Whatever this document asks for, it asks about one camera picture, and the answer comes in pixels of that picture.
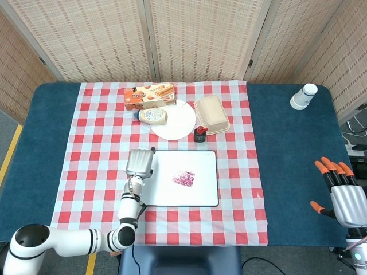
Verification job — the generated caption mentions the white board with black edge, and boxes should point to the white board with black edge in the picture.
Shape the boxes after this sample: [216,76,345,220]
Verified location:
[139,150,220,207]

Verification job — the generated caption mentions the white power strip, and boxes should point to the white power strip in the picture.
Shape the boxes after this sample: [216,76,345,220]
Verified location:
[343,143,367,158]

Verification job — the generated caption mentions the woven folding screen panel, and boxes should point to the woven folding screen panel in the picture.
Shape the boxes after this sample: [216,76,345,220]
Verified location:
[0,0,157,84]
[0,11,57,124]
[243,0,352,85]
[292,0,367,124]
[143,0,272,84]

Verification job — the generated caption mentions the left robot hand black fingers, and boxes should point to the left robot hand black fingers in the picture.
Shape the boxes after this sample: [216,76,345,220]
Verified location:
[124,147,157,180]

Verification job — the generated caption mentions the dark blue padded seat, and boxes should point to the dark blue padded seat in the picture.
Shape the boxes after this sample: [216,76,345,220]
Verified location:
[118,245,242,275]

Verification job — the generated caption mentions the dark blue table cover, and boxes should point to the dark blue table cover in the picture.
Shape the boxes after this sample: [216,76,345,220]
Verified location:
[0,82,356,249]

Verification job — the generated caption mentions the red white checkered tablecloth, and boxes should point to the red white checkered tablecloth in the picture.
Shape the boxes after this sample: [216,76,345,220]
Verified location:
[47,80,270,248]

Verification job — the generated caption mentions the white paper cup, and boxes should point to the white paper cup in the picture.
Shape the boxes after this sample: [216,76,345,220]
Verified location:
[290,83,319,111]

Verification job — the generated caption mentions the black floor cable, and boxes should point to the black floor cable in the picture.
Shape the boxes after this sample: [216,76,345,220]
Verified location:
[240,257,283,275]

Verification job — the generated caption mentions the white round plate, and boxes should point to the white round plate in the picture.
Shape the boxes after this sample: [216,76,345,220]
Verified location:
[150,99,197,141]

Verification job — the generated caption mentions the beige lidded food container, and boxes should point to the beige lidded food container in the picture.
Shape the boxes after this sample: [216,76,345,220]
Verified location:
[193,96,231,136]

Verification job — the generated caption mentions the cream mayonnaise squeeze bottle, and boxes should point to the cream mayonnaise squeeze bottle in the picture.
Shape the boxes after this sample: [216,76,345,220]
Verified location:
[132,107,169,126]

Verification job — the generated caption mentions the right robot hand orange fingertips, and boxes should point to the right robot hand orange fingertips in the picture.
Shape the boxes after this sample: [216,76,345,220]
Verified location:
[310,156,367,229]

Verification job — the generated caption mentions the orange biscuit box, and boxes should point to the orange biscuit box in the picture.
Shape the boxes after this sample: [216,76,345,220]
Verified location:
[124,82,177,112]

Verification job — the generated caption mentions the black bottle with red cap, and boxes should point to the black bottle with red cap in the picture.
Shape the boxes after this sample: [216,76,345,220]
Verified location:
[193,125,208,143]

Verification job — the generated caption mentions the pink patterned packet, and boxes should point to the pink patterned packet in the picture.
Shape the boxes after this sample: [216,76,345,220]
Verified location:
[172,170,196,187]

